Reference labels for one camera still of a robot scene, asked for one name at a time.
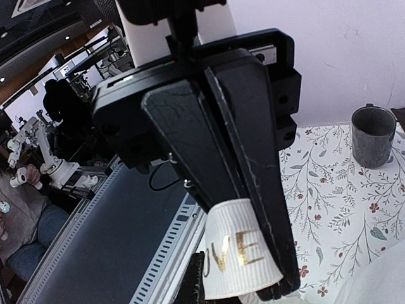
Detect dark grey cup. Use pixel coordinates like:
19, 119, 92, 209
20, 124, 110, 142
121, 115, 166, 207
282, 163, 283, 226
351, 104, 397, 169

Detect cream printed ribbon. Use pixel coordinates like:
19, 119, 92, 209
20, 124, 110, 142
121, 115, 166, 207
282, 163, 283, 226
202, 198, 284, 300

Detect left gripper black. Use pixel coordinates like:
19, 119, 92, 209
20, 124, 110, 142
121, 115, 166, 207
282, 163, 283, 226
92, 28, 301, 212

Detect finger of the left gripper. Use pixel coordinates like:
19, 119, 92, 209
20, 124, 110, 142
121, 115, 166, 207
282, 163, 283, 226
205, 53, 300, 300

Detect floral patterned tablecloth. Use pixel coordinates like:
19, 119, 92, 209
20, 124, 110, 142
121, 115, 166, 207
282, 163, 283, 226
280, 124, 404, 303

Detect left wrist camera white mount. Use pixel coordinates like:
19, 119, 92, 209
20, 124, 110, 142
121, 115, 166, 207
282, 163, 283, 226
116, 1, 237, 68

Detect person in background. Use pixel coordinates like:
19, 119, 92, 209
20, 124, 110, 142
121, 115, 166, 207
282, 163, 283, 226
43, 79, 92, 162

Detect white wrapping paper sheet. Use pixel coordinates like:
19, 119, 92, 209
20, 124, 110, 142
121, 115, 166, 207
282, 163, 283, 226
335, 244, 404, 303

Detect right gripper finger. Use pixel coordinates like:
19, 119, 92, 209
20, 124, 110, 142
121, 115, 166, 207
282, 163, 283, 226
177, 252, 205, 304

